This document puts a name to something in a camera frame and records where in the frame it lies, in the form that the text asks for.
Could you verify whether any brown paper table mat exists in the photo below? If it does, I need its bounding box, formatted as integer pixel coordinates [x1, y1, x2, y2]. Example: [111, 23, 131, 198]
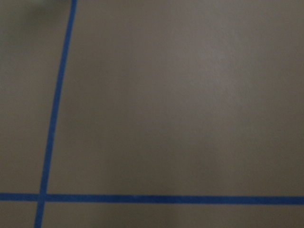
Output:
[0, 0, 304, 228]

